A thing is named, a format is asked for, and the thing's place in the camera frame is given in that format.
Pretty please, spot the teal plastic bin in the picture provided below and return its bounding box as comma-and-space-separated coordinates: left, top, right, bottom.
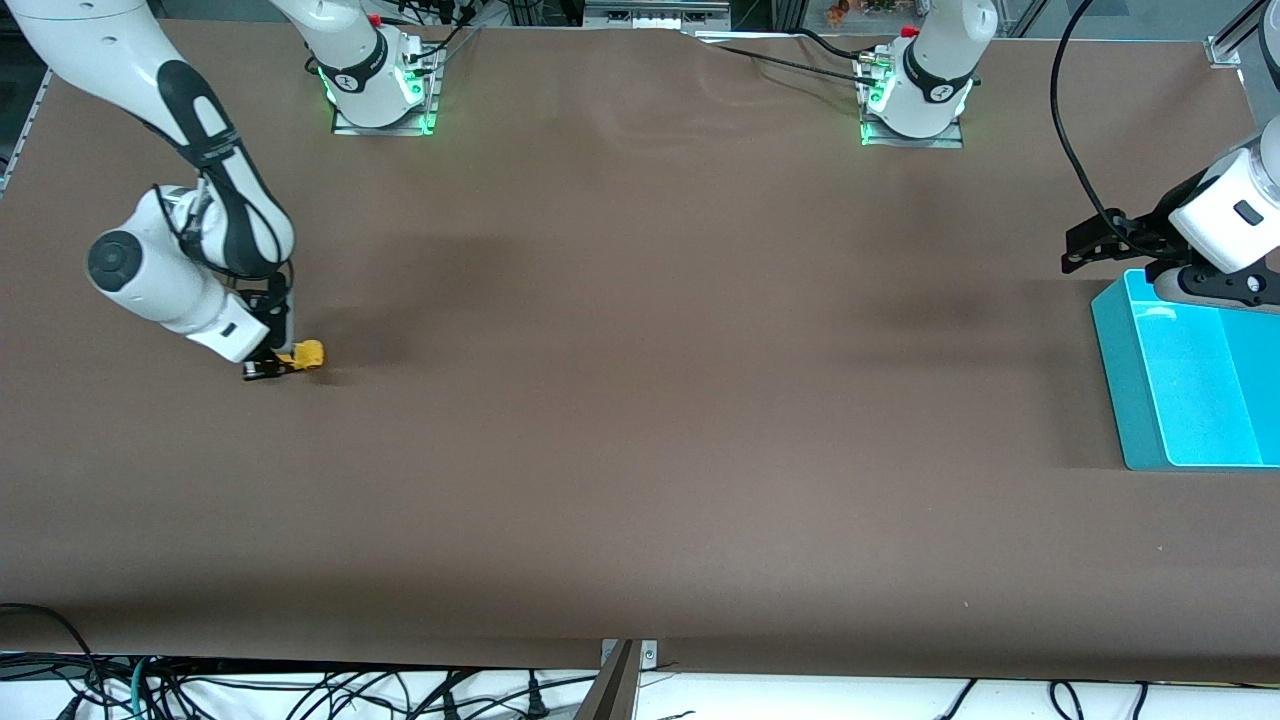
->
1090, 268, 1280, 472

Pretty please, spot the grey diagonal metal bar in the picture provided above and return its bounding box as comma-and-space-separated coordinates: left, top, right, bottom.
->
574, 640, 643, 720

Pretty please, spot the grey background device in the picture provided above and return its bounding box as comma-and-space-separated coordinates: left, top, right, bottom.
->
583, 0, 733, 32

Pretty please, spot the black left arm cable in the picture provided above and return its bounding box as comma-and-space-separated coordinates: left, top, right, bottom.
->
1049, 0, 1143, 239

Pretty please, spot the aluminium frame profile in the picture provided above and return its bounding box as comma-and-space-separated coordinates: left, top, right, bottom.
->
0, 68, 53, 193
1205, 10, 1256, 69

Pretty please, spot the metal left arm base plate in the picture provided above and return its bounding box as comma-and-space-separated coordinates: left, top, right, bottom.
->
858, 50, 966, 149

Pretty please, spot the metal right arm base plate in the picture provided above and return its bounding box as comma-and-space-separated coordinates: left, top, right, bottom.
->
330, 45, 442, 137

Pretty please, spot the black looped floor cable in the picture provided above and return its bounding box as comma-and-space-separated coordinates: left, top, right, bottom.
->
0, 602, 106, 720

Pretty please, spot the black cable at right base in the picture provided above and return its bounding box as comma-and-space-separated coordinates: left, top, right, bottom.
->
395, 0, 483, 63

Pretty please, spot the short black base cable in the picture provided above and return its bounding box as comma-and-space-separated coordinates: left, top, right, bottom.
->
795, 28, 876, 63

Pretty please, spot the black floor cable tangle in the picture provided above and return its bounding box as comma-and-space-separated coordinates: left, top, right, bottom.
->
0, 652, 601, 720

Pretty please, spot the long black base cable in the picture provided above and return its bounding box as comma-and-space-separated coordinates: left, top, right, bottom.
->
700, 40, 881, 89

